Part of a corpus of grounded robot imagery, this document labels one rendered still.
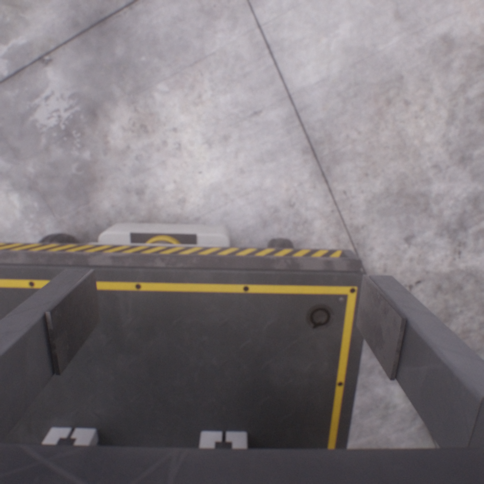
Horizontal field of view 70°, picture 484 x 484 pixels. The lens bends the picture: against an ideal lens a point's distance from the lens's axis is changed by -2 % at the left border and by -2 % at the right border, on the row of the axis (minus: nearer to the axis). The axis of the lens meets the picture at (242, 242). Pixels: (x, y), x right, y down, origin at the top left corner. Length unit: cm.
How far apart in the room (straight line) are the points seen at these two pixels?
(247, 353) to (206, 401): 11
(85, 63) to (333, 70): 52
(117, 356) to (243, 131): 51
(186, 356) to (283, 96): 56
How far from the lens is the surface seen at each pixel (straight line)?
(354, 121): 84
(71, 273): 17
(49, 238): 81
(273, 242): 74
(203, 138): 81
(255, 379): 61
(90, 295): 17
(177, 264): 52
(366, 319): 17
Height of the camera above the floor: 80
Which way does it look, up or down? 73 degrees down
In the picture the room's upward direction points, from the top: 178 degrees clockwise
